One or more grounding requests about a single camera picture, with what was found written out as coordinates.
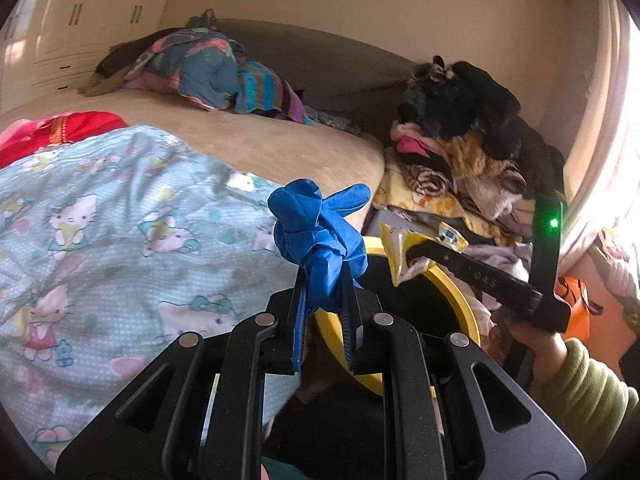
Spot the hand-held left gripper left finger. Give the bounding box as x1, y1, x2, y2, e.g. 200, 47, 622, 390
56, 265, 313, 480

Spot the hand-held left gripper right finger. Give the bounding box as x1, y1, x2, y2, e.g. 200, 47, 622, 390
340, 262, 587, 480

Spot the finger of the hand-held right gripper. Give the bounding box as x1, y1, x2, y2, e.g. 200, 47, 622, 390
407, 240, 543, 306

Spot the yellow bin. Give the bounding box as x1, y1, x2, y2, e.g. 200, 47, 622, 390
312, 235, 481, 393

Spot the yellow wrapper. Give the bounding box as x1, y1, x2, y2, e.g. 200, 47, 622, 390
381, 222, 470, 288

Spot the blue rubber glove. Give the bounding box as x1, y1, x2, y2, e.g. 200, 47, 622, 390
267, 178, 372, 313

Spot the person's right forearm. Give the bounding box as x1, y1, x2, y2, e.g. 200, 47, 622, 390
530, 337, 640, 461

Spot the person's right hand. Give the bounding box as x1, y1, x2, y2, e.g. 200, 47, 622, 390
505, 317, 568, 396

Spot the orange bag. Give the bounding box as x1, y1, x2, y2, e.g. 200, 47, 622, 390
557, 275, 606, 346

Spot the yellow cartoon cloth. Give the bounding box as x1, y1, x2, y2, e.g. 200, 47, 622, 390
372, 180, 506, 246

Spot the beige fleece garment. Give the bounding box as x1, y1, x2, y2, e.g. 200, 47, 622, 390
465, 170, 531, 221

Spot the zebra print garment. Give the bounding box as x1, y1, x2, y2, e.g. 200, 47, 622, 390
402, 165, 456, 198

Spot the mustard knit garment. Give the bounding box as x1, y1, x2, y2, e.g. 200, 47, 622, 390
440, 135, 501, 181

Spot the pink garment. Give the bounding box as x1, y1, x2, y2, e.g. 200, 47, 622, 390
390, 120, 451, 158

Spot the white window curtain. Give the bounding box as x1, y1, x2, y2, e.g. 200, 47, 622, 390
565, 0, 640, 321

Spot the black fluffy garment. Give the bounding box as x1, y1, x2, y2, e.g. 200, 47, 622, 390
397, 55, 566, 196

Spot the beige bed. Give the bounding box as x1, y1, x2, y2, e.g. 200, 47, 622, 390
0, 82, 386, 231

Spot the dark patterned pillow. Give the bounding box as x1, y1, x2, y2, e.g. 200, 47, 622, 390
302, 105, 363, 136

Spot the cartoon print blue quilt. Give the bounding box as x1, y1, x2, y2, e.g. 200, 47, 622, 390
0, 125, 311, 473

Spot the striped blanket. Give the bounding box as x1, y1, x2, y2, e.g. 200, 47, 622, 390
232, 60, 308, 123

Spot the blue floral quilt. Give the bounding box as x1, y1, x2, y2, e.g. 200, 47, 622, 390
125, 10, 246, 111

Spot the red blanket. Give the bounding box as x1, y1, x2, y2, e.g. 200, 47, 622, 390
0, 111, 132, 168

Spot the brown clothing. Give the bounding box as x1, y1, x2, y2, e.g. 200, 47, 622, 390
77, 42, 166, 98

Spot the cream wardrobe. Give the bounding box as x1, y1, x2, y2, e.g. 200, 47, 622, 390
0, 0, 181, 111

